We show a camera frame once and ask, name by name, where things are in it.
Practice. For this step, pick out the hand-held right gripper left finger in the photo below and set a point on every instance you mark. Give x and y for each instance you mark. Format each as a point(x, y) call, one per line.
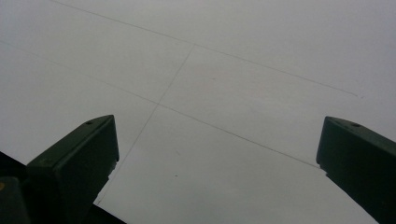
point(71, 165)

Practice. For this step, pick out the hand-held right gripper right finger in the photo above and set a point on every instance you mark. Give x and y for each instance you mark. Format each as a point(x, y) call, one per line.
point(361, 155)

